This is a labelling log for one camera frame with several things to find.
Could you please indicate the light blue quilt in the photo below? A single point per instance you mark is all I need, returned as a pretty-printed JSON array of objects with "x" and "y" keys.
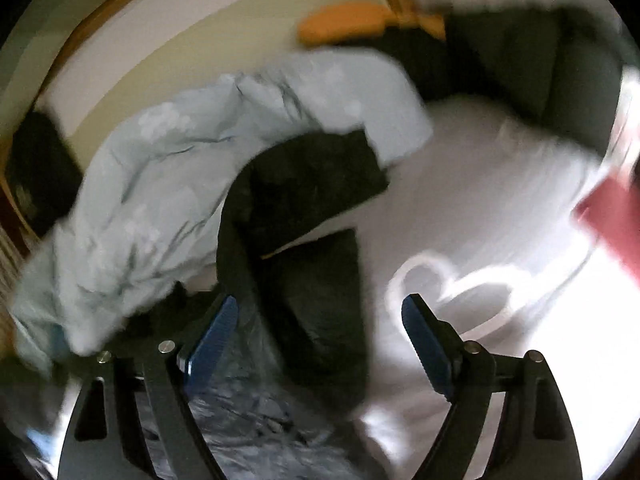
[{"x": 150, "y": 185}]

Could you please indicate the dark quilted down jacket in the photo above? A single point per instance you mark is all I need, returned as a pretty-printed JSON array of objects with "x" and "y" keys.
[{"x": 300, "y": 185}]

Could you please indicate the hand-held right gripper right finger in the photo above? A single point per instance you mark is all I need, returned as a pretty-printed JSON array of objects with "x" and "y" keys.
[{"x": 425, "y": 341}]

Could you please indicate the black cloth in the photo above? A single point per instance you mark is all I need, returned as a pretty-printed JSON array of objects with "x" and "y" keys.
[{"x": 500, "y": 60}]

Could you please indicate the orange pillow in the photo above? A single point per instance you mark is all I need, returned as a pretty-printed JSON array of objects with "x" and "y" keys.
[{"x": 345, "y": 22}]

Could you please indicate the black bag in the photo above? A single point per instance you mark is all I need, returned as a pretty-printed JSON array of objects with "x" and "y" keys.
[{"x": 40, "y": 175}]

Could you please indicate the wooden bed frame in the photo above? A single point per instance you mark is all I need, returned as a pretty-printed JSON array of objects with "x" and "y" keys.
[{"x": 100, "y": 17}]

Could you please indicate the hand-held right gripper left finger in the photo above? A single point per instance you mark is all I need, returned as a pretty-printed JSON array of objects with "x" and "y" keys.
[{"x": 215, "y": 336}]

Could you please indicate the red cloth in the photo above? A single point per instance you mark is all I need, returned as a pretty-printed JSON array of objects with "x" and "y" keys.
[{"x": 615, "y": 220}]

